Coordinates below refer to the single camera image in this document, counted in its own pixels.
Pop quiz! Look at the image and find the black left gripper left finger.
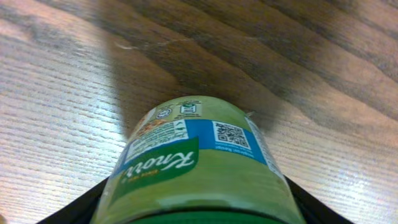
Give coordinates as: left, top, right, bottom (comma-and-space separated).
37, 178, 108, 224

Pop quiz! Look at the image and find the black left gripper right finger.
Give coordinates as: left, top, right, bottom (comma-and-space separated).
285, 176, 353, 224

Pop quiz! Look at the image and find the green lid jar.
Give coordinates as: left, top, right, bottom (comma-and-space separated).
91, 96, 304, 223

